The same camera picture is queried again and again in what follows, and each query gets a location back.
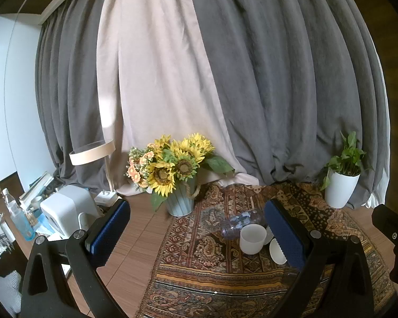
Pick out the clear plastic bottle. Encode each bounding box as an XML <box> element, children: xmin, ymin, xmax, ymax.
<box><xmin>221</xmin><ymin>207</ymin><xmax>266</xmax><ymax>240</ymax></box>

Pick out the white frosted cup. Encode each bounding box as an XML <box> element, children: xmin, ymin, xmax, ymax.
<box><xmin>240</xmin><ymin>224</ymin><xmax>270</xmax><ymax>255</ymax></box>

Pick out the grey curtain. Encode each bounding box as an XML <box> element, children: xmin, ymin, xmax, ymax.
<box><xmin>35</xmin><ymin>0</ymin><xmax>390</xmax><ymax>210</ymax></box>

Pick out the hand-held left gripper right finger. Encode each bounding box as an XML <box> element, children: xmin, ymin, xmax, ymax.
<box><xmin>263</xmin><ymin>199</ymin><xmax>375</xmax><ymax>318</ymax></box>

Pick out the white desk lamp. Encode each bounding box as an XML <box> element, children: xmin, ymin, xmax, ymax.
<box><xmin>69</xmin><ymin>139</ymin><xmax>120</xmax><ymax>206</ymax></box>

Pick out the white bowl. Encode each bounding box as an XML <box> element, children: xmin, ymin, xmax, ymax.
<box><xmin>269</xmin><ymin>238</ymin><xmax>288</xmax><ymax>265</ymax></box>

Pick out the green potted plant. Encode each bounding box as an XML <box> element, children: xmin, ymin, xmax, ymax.
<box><xmin>320</xmin><ymin>131</ymin><xmax>375</xmax><ymax>191</ymax></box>

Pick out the white plant pot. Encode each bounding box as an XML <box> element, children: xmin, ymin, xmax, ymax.
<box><xmin>325</xmin><ymin>169</ymin><xmax>361</xmax><ymax>209</ymax></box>

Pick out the patterned paisley table cloth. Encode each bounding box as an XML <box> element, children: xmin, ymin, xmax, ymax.
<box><xmin>135</xmin><ymin>182</ymin><xmax>397</xmax><ymax>318</ymax></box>

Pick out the white power strip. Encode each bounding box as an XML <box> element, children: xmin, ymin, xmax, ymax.
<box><xmin>94</xmin><ymin>190</ymin><xmax>124</xmax><ymax>206</ymax></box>

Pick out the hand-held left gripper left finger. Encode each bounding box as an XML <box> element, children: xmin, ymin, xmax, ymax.
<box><xmin>21</xmin><ymin>199</ymin><xmax>131</xmax><ymax>318</ymax></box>

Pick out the clear blue water bottle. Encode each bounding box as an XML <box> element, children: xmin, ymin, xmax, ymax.
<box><xmin>2</xmin><ymin>188</ymin><xmax>35</xmax><ymax>242</ymax></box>

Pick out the light blue ribbed vase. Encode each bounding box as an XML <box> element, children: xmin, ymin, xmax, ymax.
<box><xmin>166</xmin><ymin>176</ymin><xmax>201</xmax><ymax>217</ymax></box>

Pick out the beige curtain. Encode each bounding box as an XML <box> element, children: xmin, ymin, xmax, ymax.
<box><xmin>96</xmin><ymin>0</ymin><xmax>267</xmax><ymax>195</ymax></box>

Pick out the sunflower bouquet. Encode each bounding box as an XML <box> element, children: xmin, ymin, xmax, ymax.
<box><xmin>125</xmin><ymin>133</ymin><xmax>235</xmax><ymax>213</ymax></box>

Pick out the white box appliance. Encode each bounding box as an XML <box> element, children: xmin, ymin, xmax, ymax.
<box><xmin>40</xmin><ymin>185</ymin><xmax>97</xmax><ymax>236</ymax></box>

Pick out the stack of books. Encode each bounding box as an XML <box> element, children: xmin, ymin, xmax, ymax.
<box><xmin>19</xmin><ymin>171</ymin><xmax>65</xmax><ymax>206</ymax></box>

